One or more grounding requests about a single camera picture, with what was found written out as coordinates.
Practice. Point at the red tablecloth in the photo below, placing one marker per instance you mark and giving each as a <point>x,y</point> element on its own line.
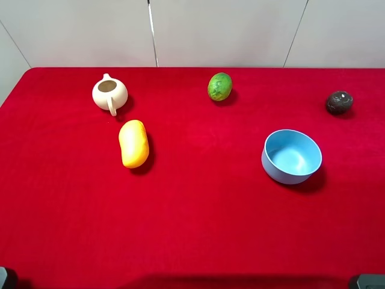
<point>201,212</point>

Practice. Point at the black object bottom right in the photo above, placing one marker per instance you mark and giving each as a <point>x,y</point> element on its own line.
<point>367,281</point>

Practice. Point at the light blue bowl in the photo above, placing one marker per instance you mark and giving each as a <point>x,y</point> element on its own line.
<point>290,157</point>

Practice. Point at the dark purple round fruit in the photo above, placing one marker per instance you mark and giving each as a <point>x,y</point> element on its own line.
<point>339,102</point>

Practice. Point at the black object bottom left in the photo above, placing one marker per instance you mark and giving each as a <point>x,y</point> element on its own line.
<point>8,278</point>

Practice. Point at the green round fruit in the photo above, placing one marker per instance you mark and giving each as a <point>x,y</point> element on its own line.
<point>220,86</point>

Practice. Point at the cream ceramic teapot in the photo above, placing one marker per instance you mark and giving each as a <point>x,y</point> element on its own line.
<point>109,94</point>

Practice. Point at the yellow mango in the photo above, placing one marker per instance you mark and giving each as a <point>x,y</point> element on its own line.
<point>134,144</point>

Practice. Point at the black object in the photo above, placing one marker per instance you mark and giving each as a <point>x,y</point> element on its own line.
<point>8,278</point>
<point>367,281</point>

